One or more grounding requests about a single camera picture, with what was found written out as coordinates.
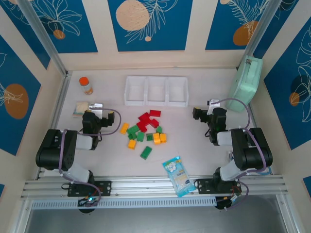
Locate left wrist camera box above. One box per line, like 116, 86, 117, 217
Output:
88, 102, 104, 117

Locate white three-compartment container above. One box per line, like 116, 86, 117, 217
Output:
124, 75, 189, 108

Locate wrapped sponge packet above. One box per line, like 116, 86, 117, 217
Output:
72, 101, 91, 119

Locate left base connector board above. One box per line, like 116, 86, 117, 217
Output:
77, 196, 101, 214

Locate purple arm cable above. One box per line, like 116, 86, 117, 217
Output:
211, 98, 269, 211
58, 108, 122, 203

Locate light blue snack bag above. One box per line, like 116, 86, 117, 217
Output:
162, 155, 197, 198

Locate mint green zip case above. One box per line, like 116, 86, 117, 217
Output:
225, 55, 263, 113

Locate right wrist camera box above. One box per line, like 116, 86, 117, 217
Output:
206, 98, 221, 109

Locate long green lego brick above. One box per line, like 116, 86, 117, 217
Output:
139, 146, 153, 160

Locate base connector board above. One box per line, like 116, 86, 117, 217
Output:
77, 196, 101, 214
215, 196, 242, 212

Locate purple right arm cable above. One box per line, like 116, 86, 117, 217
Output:
211, 98, 269, 211

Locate orange-capped spice bottle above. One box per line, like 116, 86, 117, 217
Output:
79, 77, 94, 96

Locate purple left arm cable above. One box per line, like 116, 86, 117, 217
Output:
58, 108, 122, 203

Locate right base connector board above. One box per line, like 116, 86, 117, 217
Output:
215, 196, 242, 212

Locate aluminium frame post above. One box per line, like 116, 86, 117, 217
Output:
18, 0, 69, 76
237, 0, 277, 68

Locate grey slotted cable duct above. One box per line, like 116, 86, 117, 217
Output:
30, 197, 217, 210

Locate aluminium mounting rail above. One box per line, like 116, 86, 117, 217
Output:
20, 175, 290, 200

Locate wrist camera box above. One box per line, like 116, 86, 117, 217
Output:
206, 98, 221, 109
88, 102, 104, 117

